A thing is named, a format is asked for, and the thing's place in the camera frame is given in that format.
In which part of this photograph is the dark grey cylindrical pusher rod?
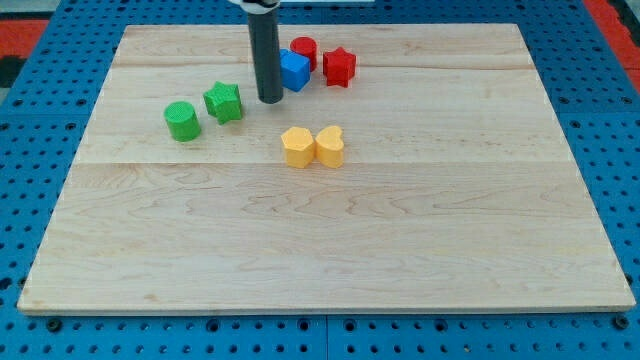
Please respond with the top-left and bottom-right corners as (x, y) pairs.
(248, 8), (283, 104)

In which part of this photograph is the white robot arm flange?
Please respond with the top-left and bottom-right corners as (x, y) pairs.
(229, 0), (280, 15)

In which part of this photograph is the yellow hexagon block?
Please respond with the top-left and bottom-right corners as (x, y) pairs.
(281, 127), (315, 168)

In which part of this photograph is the blue cube block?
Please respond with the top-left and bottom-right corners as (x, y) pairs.
(280, 49), (311, 92)

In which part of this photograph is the red cylinder block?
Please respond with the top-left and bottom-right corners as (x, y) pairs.
(290, 36), (317, 72)

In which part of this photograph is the yellow heart block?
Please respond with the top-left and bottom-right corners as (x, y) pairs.
(316, 125), (344, 168)

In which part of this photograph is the light wooden board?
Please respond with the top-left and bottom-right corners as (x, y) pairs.
(18, 24), (635, 316)

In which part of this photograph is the green cylinder block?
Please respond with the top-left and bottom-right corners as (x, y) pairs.
(163, 101), (201, 142)

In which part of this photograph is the green star block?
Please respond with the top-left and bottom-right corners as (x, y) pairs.
(203, 81), (243, 125)

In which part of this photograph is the red star block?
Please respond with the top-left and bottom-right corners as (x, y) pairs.
(323, 47), (357, 88)

